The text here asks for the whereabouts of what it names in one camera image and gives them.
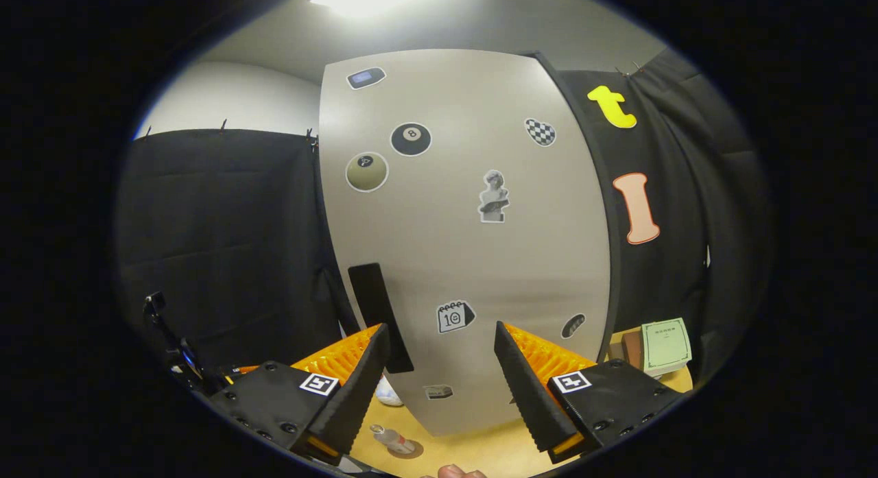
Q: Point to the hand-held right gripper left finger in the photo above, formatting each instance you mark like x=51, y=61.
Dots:
x=357, y=389

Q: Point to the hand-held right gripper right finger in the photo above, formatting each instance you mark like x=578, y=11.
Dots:
x=528, y=389

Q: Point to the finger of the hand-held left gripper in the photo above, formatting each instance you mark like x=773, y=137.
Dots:
x=243, y=369

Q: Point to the small clear bottle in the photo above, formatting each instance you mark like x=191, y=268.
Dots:
x=392, y=438

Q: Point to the brown round coaster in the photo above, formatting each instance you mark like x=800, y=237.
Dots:
x=411, y=452

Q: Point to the grey cabinet door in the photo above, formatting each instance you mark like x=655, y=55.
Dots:
x=446, y=258

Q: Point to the brown book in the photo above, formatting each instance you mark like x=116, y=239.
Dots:
x=632, y=349

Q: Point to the black backdrop cloth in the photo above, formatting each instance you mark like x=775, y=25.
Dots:
x=226, y=224

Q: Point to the green book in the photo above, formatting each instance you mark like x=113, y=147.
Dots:
x=665, y=346

